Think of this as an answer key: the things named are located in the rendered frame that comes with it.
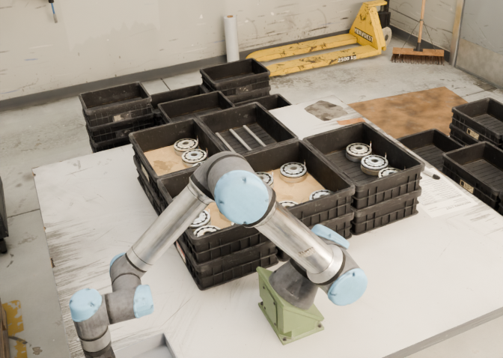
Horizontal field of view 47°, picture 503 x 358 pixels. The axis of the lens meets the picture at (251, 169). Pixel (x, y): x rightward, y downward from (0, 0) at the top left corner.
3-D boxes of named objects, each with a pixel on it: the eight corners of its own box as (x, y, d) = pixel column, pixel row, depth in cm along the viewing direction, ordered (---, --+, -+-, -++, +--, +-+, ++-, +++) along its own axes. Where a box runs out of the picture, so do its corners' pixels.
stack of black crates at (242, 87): (256, 114, 421) (253, 57, 397) (273, 132, 397) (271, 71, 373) (204, 127, 408) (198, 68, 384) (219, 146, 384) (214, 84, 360)
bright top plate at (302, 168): (311, 171, 220) (311, 170, 219) (290, 180, 215) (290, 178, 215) (296, 160, 227) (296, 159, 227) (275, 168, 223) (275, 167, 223)
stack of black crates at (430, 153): (476, 192, 324) (482, 157, 312) (433, 207, 315) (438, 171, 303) (430, 159, 356) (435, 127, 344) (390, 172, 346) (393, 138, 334)
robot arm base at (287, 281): (318, 313, 171) (337, 287, 169) (284, 304, 161) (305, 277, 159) (293, 281, 182) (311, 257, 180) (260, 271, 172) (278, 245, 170)
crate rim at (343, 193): (357, 193, 197) (357, 187, 196) (280, 218, 187) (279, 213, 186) (300, 143, 228) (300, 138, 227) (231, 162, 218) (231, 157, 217)
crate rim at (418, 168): (427, 170, 207) (427, 164, 206) (357, 192, 197) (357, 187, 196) (363, 125, 238) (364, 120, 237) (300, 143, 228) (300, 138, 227)
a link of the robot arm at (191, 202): (218, 129, 148) (96, 263, 154) (228, 145, 139) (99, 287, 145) (248, 154, 154) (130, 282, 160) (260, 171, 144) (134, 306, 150)
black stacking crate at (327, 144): (423, 192, 212) (427, 165, 206) (355, 215, 203) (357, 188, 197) (362, 145, 243) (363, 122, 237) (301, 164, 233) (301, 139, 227)
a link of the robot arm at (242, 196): (355, 258, 165) (230, 144, 139) (381, 287, 152) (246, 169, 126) (326, 285, 167) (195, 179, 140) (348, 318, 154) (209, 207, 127)
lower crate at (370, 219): (421, 216, 218) (424, 189, 212) (354, 240, 208) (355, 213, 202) (361, 167, 249) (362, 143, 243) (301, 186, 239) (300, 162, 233)
